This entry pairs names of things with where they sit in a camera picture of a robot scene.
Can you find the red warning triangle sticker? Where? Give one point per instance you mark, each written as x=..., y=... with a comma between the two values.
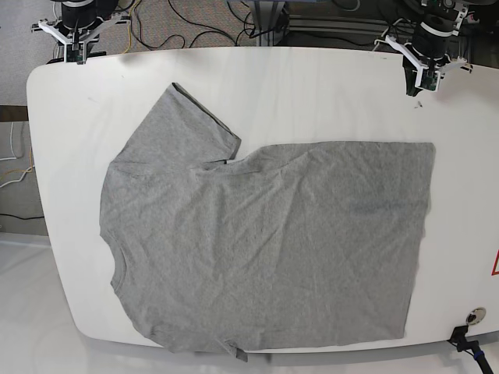
x=495, y=270

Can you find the grey t-shirt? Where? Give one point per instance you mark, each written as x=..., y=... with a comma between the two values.
x=295, y=246

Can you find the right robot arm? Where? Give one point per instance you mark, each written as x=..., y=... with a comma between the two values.
x=84, y=12

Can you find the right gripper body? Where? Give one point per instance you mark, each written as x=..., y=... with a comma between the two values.
x=74, y=43

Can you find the black clamp with cable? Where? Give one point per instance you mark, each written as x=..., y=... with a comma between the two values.
x=459, y=340

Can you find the aluminium frame stand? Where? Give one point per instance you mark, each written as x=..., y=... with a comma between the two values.
x=270, y=22

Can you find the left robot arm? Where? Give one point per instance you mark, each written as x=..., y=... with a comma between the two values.
x=450, y=13

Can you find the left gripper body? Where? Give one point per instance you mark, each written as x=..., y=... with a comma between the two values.
x=427, y=51

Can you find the silver table grommet right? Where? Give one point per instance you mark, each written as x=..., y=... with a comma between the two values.
x=476, y=316

